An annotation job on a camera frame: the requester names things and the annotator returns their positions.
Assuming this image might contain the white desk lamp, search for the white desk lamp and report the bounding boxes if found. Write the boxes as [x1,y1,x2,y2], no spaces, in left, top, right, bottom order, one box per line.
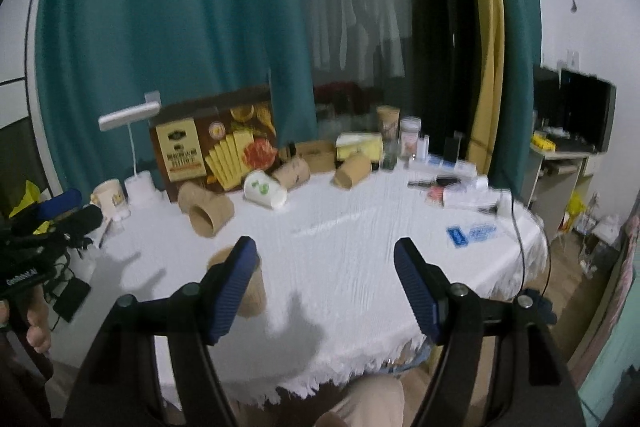
[98,93,168,206]

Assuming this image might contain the clear plastic jar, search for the clear plastic jar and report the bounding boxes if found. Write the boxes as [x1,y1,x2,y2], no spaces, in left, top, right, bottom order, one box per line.
[398,116,422,162]

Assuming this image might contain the yellow bag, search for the yellow bag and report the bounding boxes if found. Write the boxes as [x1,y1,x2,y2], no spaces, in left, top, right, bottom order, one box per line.
[7,179,43,220]

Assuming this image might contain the white paper cup green print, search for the white paper cup green print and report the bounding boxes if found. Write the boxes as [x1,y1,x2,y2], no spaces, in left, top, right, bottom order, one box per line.
[243,170,289,211]

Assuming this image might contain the white mug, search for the white mug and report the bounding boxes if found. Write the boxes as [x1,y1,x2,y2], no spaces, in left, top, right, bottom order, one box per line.
[90,178,132,222]

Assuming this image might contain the tall printed drink cup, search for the tall printed drink cup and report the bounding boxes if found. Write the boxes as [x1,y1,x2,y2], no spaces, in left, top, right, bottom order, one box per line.
[376,106,402,170]

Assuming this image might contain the brown cardboard holder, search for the brown cardboard holder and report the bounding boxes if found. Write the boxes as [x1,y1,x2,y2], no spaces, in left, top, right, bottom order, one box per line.
[285,139,337,175]

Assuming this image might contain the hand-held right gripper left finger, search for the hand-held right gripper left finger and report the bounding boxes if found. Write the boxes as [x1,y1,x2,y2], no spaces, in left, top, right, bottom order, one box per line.
[62,236,261,427]

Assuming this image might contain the brown cracker box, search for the brown cracker box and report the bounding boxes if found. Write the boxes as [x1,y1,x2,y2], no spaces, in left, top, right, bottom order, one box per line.
[149,86,279,204]

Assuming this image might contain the black power bank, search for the black power bank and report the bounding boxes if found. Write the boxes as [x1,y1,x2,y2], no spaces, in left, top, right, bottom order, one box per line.
[52,277,92,323]

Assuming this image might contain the black cable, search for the black cable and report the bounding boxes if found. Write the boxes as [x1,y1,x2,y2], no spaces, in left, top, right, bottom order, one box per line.
[509,192,527,295]

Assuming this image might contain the brown paper cup dark print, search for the brown paper cup dark print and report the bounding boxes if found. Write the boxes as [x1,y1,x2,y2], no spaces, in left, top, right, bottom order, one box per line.
[271,157,312,192]

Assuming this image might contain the teal curtain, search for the teal curtain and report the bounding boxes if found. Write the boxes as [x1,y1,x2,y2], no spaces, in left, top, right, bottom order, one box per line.
[486,0,544,208]
[34,0,319,200]

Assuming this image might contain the clear printed packet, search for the clear printed packet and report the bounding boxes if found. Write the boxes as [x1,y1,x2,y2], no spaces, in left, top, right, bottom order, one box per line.
[465,223,500,242]

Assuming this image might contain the plain brown paper cup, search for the plain brown paper cup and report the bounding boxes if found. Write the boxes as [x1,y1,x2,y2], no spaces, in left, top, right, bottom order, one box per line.
[333,154,374,190]
[206,246,268,319]

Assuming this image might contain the yellow curtain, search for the yellow curtain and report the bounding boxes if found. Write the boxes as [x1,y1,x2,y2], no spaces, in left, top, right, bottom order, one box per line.
[452,0,507,175]

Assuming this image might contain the black television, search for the black television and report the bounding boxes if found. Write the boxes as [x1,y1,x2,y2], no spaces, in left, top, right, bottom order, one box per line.
[532,65,617,154]

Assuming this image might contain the yellow tissue box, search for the yellow tissue box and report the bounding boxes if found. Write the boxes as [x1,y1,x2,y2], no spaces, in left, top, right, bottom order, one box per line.
[335,132,385,162]

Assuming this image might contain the person's left hand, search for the person's left hand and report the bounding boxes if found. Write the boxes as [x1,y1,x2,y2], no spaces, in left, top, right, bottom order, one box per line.
[24,299,54,355]

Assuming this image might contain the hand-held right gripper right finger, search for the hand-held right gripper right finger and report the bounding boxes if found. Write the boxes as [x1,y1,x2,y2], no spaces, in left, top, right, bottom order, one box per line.
[393,237,586,427]

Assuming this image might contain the grey cabinet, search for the grey cabinet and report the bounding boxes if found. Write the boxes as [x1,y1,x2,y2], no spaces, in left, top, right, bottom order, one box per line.
[520,141,597,235]

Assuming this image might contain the large brown paper cup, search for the large brown paper cup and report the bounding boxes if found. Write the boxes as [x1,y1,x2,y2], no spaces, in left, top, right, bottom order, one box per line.
[177,183,236,239]

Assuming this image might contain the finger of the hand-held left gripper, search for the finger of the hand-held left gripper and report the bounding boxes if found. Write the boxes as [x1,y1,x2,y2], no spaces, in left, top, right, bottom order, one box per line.
[47,205,104,242]
[35,188,84,220]

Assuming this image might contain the hanging white clothes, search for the hanging white clothes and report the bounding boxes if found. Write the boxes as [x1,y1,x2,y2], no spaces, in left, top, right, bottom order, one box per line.
[304,0,407,78]

